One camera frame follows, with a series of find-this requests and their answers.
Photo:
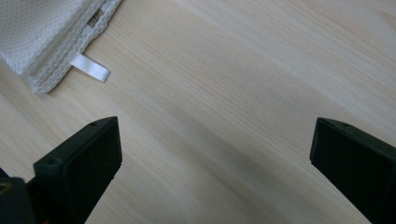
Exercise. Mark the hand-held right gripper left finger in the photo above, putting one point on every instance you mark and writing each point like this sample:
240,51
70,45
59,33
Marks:
84,161

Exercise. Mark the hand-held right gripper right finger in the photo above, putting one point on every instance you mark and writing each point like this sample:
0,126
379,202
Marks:
358,168

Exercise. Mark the white mesh laundry bag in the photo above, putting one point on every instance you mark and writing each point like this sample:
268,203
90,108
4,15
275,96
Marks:
40,34

